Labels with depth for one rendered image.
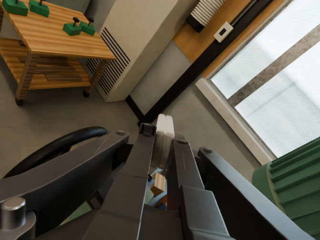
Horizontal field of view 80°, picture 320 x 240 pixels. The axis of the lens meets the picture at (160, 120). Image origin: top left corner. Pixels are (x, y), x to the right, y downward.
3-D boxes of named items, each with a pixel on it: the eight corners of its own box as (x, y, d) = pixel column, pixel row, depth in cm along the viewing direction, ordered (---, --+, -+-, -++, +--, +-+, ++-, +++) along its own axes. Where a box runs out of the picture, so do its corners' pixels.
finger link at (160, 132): (157, 169, 15) (147, 167, 15) (160, 139, 22) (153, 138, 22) (165, 133, 14) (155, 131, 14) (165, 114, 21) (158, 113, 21)
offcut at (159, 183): (156, 196, 53) (164, 191, 51) (146, 191, 52) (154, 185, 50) (158, 182, 56) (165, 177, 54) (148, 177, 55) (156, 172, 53)
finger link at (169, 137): (165, 133, 14) (175, 135, 14) (165, 114, 21) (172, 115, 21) (157, 169, 15) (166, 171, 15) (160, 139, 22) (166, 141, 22)
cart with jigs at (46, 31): (62, 57, 201) (86, 0, 166) (90, 99, 189) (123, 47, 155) (-20, 51, 147) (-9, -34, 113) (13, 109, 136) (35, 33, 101)
